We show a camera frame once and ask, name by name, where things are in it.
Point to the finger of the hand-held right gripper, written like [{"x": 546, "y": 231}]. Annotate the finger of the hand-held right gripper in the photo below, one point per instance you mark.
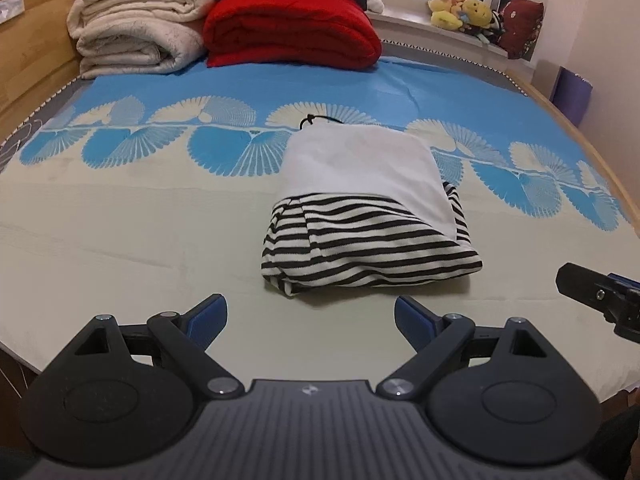
[
  {"x": 625, "y": 282},
  {"x": 582, "y": 285}
]

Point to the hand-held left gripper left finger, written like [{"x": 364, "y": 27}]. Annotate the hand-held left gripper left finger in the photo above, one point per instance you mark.
[{"x": 207, "y": 320}]

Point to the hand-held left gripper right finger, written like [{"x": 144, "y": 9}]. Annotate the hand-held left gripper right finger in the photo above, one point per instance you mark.
[{"x": 412, "y": 317}]

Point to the striped hoodie with white vest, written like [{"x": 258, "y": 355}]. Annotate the striped hoodie with white vest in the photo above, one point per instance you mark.
[{"x": 360, "y": 210}]

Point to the blue and cream bed sheet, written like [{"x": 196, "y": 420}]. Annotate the blue and cream bed sheet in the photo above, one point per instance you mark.
[{"x": 125, "y": 235}]

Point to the purple board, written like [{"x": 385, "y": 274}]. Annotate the purple board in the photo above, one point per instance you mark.
[{"x": 572, "y": 97}]

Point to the yellow round plush toy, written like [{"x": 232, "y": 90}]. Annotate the yellow round plush toy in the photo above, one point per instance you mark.
[{"x": 476, "y": 12}]

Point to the red folded blanket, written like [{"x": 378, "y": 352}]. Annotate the red folded blanket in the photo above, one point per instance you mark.
[{"x": 290, "y": 30}]

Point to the cream folded blanket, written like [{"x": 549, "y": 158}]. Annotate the cream folded blanket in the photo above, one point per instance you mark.
[{"x": 135, "y": 25}]

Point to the yellow duck plush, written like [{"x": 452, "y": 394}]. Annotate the yellow duck plush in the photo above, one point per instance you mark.
[{"x": 445, "y": 10}]

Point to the tissue box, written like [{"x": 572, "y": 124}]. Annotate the tissue box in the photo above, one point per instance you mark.
[{"x": 11, "y": 7}]

